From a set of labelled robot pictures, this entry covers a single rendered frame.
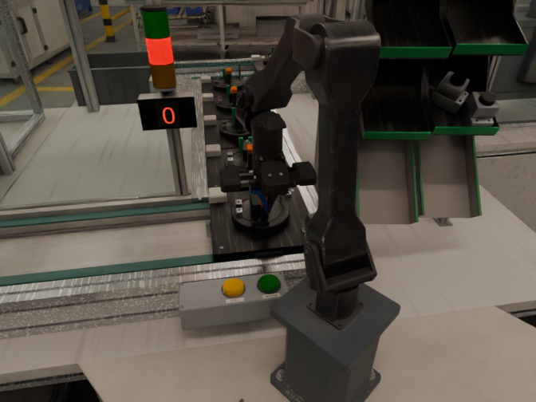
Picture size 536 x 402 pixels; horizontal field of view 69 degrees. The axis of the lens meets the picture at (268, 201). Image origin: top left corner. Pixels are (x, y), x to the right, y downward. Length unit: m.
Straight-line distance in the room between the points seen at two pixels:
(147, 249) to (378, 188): 0.56
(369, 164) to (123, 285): 0.60
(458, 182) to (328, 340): 0.57
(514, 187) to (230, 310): 1.48
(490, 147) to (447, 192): 0.78
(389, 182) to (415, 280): 0.24
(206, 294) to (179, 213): 0.32
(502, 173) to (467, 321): 1.03
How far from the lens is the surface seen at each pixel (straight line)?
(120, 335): 0.89
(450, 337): 0.91
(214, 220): 0.94
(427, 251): 1.09
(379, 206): 0.93
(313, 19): 0.54
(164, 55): 0.88
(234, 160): 1.15
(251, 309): 0.78
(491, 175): 1.86
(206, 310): 0.77
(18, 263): 1.06
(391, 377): 0.82
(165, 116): 0.91
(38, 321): 0.93
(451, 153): 1.04
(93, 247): 1.03
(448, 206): 1.00
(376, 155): 0.96
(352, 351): 0.59
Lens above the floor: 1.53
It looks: 34 degrees down
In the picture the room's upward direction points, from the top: straight up
